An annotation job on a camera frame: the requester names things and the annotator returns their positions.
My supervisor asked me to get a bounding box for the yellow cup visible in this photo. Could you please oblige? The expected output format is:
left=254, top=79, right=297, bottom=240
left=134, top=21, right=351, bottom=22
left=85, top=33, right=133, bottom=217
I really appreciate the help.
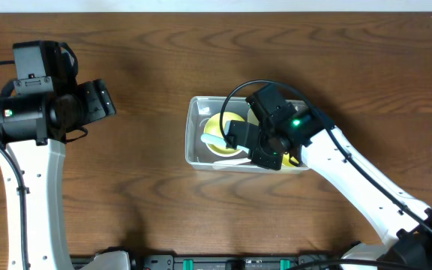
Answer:
left=282, top=153, right=301, bottom=167

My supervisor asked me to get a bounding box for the pale pink plastic fork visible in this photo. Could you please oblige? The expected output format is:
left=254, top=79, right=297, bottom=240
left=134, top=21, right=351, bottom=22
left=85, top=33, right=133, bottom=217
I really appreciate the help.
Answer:
left=214, top=157, right=251, bottom=166

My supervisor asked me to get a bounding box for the yellow bowl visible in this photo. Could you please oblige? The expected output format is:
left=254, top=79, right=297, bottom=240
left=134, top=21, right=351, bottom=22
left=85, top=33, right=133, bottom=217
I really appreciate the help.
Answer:
left=203, top=112, right=245, bottom=158

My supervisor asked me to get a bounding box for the pale green plastic spoon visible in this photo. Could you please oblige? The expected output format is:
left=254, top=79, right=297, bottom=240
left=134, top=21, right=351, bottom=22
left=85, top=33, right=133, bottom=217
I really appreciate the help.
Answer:
left=200, top=133, right=249, bottom=153

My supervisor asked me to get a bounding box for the white cup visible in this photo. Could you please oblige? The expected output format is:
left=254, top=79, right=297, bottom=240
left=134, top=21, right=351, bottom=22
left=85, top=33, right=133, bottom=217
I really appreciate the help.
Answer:
left=247, top=109, right=260, bottom=126

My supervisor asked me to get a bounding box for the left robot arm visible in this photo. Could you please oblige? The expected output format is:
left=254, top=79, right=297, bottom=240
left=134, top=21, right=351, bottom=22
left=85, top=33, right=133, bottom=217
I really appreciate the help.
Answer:
left=0, top=40, right=116, bottom=269

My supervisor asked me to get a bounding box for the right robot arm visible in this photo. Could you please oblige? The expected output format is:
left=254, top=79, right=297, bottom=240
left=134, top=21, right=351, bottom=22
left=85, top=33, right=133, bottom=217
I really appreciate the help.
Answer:
left=219, top=79, right=432, bottom=269

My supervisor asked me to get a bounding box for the clear plastic container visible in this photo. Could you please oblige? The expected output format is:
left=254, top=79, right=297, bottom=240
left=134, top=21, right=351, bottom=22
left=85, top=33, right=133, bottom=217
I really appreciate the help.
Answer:
left=185, top=96, right=309, bottom=174

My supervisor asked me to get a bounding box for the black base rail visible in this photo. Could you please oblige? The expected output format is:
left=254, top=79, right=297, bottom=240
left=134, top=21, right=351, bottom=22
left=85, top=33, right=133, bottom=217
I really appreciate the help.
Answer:
left=70, top=246, right=335, bottom=270

